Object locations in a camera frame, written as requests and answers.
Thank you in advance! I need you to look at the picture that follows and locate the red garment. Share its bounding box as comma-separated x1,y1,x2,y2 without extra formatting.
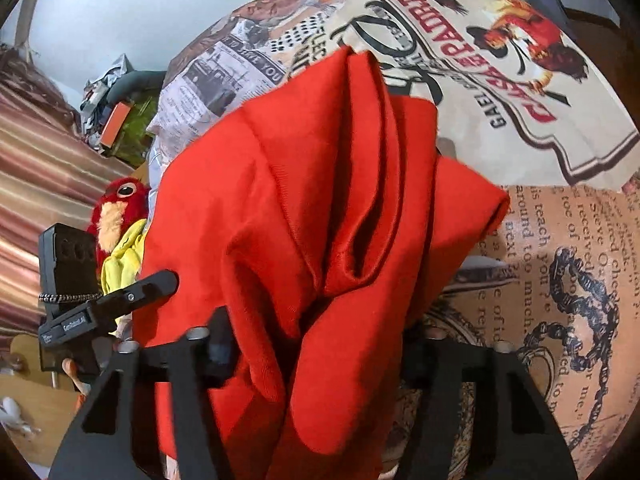
132,45,511,480

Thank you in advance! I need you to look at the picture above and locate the red plush toy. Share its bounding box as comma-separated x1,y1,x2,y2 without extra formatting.
87,177,151,266

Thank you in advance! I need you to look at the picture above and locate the orange box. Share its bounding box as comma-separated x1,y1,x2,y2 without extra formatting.
99,101,134,149

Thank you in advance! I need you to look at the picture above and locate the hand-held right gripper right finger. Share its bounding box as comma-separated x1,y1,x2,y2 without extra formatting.
394,329,579,480

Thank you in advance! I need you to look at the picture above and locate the white toy figure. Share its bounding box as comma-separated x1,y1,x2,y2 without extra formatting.
0,396,42,442

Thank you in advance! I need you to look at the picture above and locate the striped curtain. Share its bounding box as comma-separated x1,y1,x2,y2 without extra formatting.
0,44,152,337

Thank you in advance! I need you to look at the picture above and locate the yellow cloth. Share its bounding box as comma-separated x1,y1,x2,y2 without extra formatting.
101,219,149,332

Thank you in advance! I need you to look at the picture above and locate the printed blanket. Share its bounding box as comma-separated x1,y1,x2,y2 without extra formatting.
146,0,640,480

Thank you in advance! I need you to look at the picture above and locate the wooden furniture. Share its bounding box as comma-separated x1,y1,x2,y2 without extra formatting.
0,334,89,467

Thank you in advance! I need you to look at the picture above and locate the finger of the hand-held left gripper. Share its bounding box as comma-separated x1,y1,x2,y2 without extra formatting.
96,269,180,319

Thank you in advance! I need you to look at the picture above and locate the silver foil bag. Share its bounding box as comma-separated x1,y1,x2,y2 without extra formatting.
79,54,134,127

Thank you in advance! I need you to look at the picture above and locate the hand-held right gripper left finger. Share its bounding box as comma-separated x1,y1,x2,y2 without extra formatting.
47,306,237,480

